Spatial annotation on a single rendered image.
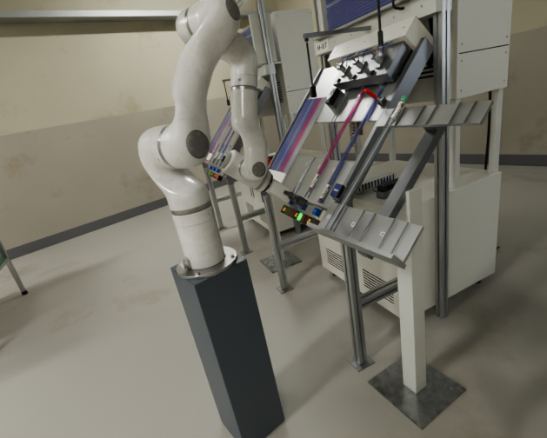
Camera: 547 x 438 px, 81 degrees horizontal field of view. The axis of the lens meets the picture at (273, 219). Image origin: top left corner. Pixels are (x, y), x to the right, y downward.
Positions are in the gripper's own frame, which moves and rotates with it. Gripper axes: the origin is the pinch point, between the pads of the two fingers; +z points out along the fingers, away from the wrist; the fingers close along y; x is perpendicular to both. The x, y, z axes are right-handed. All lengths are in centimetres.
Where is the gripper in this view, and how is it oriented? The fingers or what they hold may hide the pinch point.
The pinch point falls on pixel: (297, 201)
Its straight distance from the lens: 122.4
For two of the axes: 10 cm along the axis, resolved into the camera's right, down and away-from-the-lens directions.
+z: 7.8, 4.0, 4.8
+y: 4.2, 2.4, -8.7
